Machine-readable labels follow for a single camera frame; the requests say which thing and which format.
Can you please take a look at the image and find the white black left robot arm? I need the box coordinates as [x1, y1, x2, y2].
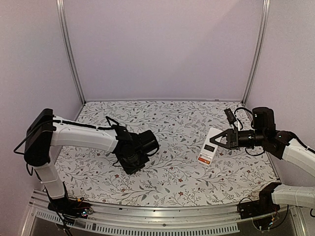
[14, 108, 159, 213]

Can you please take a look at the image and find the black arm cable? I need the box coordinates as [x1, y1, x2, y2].
[233, 107, 254, 118]
[105, 116, 119, 128]

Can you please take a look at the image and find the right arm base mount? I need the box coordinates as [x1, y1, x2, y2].
[237, 182, 280, 219]

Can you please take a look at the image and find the white remote control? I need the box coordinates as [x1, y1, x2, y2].
[197, 127, 222, 164]

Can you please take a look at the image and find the left aluminium frame post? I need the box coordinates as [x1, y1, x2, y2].
[56, 0, 86, 105]

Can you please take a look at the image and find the aluminium front rail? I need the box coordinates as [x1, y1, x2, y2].
[22, 188, 310, 236]

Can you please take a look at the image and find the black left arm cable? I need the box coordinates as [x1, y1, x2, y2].
[105, 116, 119, 128]

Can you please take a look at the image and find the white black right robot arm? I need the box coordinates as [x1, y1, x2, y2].
[210, 107, 315, 214]

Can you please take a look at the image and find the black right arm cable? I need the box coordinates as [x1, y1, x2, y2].
[233, 107, 254, 118]

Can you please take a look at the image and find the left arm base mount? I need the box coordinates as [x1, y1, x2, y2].
[46, 183, 94, 219]

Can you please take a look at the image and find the aluminium frame post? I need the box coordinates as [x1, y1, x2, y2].
[242, 0, 270, 105]
[56, 0, 86, 105]

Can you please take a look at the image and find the right aluminium frame post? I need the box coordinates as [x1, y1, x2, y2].
[242, 0, 270, 105]

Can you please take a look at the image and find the floral patterned table mat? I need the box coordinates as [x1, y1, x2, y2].
[55, 101, 278, 207]

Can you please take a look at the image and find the orange AA battery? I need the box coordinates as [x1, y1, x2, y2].
[198, 158, 211, 165]

